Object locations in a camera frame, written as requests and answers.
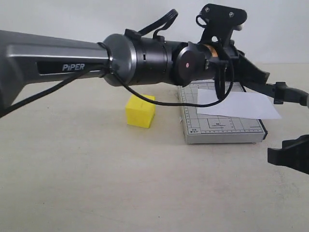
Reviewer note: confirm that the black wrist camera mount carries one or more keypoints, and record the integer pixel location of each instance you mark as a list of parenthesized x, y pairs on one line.
[(220, 21)]

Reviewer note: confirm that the yellow foam cube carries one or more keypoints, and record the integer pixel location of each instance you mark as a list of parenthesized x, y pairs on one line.
[(139, 113)]

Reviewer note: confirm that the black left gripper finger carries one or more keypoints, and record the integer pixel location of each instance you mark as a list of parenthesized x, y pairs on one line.
[(248, 72)]

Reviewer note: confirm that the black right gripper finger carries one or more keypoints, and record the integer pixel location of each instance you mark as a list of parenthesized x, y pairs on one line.
[(293, 154)]

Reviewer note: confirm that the grey paper cutter base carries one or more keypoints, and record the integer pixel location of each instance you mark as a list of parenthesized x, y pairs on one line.
[(204, 129)]

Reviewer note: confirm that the white paper sheet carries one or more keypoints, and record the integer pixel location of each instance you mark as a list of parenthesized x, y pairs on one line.
[(243, 105)]

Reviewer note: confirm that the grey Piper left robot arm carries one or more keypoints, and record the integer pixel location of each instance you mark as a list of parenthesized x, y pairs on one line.
[(33, 66)]

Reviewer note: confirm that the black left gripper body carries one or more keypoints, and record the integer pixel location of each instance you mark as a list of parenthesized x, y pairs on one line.
[(223, 60)]

